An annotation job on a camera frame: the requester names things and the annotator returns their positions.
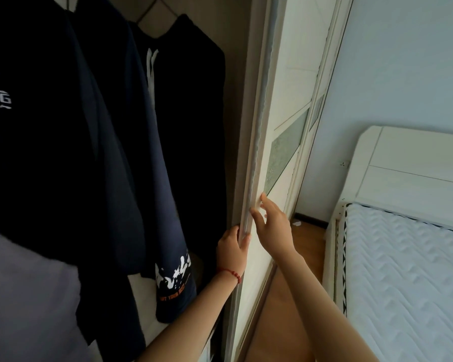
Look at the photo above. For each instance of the person's right hand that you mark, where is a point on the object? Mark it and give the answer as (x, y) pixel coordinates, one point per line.
(277, 226)

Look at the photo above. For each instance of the person's left hand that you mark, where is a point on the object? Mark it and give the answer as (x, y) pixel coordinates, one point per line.
(229, 252)

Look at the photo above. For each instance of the person's right thumb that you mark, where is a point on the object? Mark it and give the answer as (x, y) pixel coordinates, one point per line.
(257, 217)

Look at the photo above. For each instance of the person's left fingers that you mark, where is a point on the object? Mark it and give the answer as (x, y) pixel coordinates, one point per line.
(245, 243)

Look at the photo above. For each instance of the white sliding wardrobe door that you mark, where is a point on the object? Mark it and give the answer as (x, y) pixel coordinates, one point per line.
(287, 90)

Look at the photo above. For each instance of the person's right forearm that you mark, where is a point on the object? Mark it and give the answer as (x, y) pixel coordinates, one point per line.
(317, 305)

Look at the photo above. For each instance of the person's left forearm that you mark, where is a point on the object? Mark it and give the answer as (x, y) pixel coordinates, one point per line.
(196, 316)

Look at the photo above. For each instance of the white paper scrap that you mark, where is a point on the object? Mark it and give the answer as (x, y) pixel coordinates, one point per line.
(296, 222)

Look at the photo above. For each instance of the dark baseboard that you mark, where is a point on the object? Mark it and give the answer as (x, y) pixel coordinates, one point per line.
(311, 218)

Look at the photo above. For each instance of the navy t-shirt printed sleeve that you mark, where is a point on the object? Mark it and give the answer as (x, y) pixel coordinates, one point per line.
(151, 165)

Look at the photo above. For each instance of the white wardrobe cabinet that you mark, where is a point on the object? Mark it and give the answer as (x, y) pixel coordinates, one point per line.
(241, 90)

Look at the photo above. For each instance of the white quilted mattress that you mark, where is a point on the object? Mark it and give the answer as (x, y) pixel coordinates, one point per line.
(407, 282)

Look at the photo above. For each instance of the black t-shirt white print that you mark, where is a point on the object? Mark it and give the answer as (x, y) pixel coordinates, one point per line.
(41, 146)

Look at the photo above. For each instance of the grey garment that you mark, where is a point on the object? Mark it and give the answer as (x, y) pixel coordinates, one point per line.
(26, 297)

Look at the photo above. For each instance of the white wall socket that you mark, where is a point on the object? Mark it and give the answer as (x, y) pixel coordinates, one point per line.
(344, 163)

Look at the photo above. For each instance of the white wooden bed frame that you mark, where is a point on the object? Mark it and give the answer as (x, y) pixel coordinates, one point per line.
(411, 165)

